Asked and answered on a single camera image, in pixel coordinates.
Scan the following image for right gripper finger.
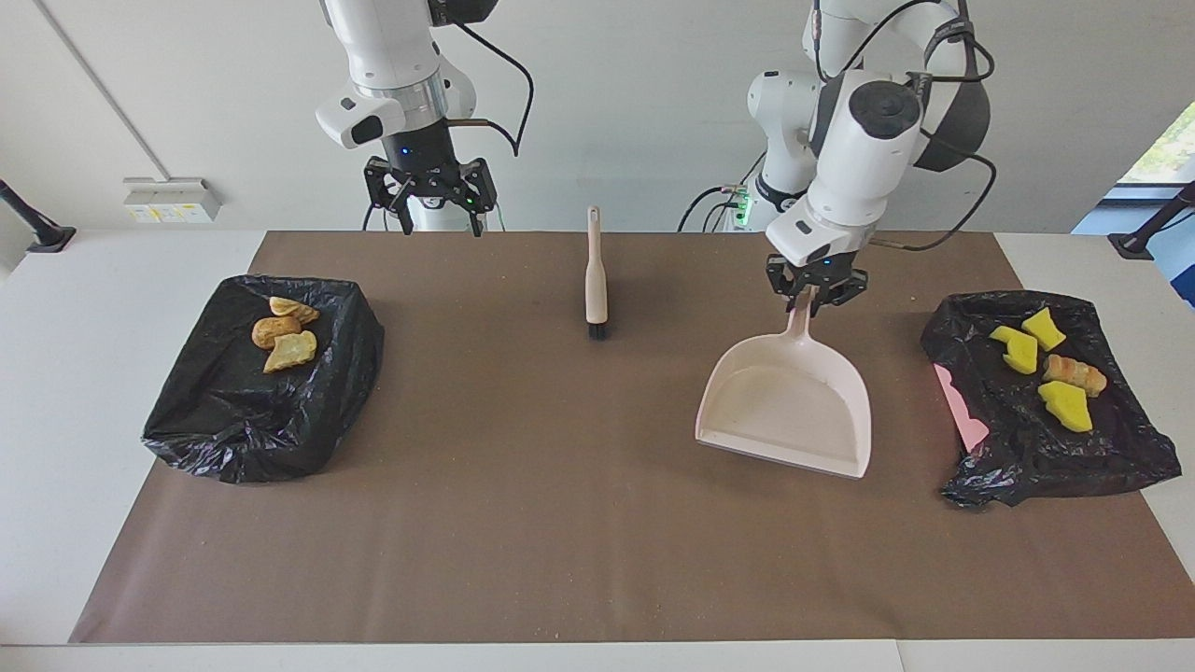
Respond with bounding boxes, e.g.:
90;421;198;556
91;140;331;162
363;157;416;236
446;157;497;238

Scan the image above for beige plastic dustpan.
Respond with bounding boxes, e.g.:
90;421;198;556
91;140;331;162
695;285;873;480

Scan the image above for beige hand brush black bristles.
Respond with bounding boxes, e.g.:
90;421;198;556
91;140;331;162
584;206;611;341

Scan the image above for brown bread roll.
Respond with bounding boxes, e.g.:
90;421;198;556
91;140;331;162
251;316;303;351

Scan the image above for green and yellow sponge piece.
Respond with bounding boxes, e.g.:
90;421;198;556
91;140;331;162
989;324;1040;376

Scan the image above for pale green lump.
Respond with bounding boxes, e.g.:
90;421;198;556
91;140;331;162
262;330;319;375

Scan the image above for small yellow sponge wedge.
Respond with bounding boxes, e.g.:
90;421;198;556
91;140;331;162
1020;307;1067;353

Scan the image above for orange striped croissant piece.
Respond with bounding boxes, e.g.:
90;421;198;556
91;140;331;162
1042;354;1108;399

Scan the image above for large yellow sponge piece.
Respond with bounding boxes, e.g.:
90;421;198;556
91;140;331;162
1037;380;1094;434

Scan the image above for pink bin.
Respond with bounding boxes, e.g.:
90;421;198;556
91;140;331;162
934;362;991;453

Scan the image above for crumpled black trash bag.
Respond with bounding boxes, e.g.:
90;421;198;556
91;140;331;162
921;290;1183;509

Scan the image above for bin lined with black bag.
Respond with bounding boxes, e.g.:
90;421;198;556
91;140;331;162
142;274;386;484

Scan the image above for black stand foot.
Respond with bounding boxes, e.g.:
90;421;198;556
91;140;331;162
0;179;77;254
1108;182;1195;260

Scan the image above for window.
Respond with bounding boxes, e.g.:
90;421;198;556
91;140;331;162
1118;98;1195;186

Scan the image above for brown paper table mat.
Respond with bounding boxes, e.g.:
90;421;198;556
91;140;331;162
70;231;1195;645

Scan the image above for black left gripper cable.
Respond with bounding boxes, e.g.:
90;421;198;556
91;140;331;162
812;0;998;253

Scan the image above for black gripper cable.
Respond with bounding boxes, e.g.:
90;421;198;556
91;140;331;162
812;0;998;253
448;19;535;158

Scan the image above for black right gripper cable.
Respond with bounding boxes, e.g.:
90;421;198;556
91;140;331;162
448;19;535;158

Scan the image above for black left arm base cable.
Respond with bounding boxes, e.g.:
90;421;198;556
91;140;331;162
679;149;766;232

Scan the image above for white wall socket box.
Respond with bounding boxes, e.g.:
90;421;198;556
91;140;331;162
123;177;222;225

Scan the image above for thin white wall conduit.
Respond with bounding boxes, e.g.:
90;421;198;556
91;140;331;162
35;0;174;180

